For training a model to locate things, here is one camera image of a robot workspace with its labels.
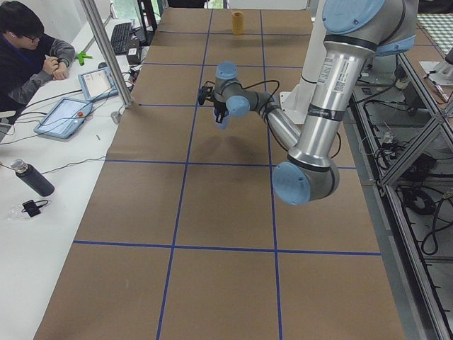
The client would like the near teach pendant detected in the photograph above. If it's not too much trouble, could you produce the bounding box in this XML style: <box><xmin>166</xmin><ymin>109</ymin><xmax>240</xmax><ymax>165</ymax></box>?
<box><xmin>33</xmin><ymin>98</ymin><xmax>93</xmax><ymax>140</ymax></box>

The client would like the white pedestal column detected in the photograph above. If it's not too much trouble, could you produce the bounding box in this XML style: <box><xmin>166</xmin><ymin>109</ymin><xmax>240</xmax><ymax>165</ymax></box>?
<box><xmin>280</xmin><ymin>17</ymin><xmax>326</xmax><ymax>124</ymax></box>

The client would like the small black adapter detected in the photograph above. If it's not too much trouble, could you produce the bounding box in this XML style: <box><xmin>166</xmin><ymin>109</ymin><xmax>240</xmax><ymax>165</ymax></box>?
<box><xmin>21</xmin><ymin>200</ymin><xmax>49</xmax><ymax>217</ymax></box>

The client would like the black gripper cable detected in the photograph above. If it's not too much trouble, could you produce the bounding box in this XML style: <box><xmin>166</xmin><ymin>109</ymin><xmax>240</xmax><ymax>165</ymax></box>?
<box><xmin>240</xmin><ymin>80</ymin><xmax>284</xmax><ymax>118</ymax></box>

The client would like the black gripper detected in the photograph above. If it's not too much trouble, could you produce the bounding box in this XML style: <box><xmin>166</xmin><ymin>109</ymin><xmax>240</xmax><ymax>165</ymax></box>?
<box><xmin>213</xmin><ymin>101</ymin><xmax>227</xmax><ymax>123</ymax></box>

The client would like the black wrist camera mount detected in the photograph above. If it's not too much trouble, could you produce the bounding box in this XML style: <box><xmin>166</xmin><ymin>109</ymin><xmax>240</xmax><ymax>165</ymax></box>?
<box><xmin>197</xmin><ymin>85</ymin><xmax>214</xmax><ymax>106</ymax></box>

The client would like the far teach pendant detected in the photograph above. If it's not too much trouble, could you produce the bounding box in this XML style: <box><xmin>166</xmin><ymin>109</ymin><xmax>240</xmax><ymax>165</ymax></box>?
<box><xmin>78</xmin><ymin>67</ymin><xmax>118</xmax><ymax>102</ymax></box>

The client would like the seated person in dark sweater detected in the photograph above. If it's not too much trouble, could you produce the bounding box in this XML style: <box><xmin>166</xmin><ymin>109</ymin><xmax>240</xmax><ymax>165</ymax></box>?
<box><xmin>1</xmin><ymin>1</ymin><xmax>75</xmax><ymax>124</ymax></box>

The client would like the black keyboard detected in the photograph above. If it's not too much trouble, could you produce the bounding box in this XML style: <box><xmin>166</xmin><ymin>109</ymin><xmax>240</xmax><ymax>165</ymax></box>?
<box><xmin>110</xmin><ymin>22</ymin><xmax>132</xmax><ymax>55</ymax></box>

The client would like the yellow cup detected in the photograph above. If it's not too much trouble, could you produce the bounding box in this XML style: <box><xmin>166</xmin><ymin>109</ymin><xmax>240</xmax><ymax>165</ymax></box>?
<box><xmin>231</xmin><ymin>11</ymin><xmax>244</xmax><ymax>35</ymax></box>

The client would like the blue cup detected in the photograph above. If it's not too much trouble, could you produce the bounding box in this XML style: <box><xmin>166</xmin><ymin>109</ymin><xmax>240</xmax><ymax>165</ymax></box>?
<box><xmin>213</xmin><ymin>110</ymin><xmax>229</xmax><ymax>130</ymax></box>

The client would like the dark water bottle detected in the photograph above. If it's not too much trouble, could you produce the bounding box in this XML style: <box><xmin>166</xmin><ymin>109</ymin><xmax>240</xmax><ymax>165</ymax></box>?
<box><xmin>11</xmin><ymin>159</ymin><xmax>55</xmax><ymax>197</ymax></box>

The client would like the green clamp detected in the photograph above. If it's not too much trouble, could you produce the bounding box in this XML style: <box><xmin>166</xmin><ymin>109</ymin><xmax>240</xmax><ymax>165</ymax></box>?
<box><xmin>76</xmin><ymin>50</ymin><xmax>93</xmax><ymax>66</ymax></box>

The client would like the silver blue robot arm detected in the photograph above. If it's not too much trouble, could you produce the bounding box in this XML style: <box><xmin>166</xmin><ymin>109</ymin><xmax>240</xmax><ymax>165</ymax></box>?
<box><xmin>207</xmin><ymin>1</ymin><xmax>418</xmax><ymax>205</ymax></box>

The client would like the teach pendant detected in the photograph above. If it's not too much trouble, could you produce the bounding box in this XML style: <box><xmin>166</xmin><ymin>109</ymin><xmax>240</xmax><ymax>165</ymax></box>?
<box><xmin>78</xmin><ymin>67</ymin><xmax>118</xmax><ymax>102</ymax></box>
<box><xmin>33</xmin><ymin>98</ymin><xmax>93</xmax><ymax>140</ymax></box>

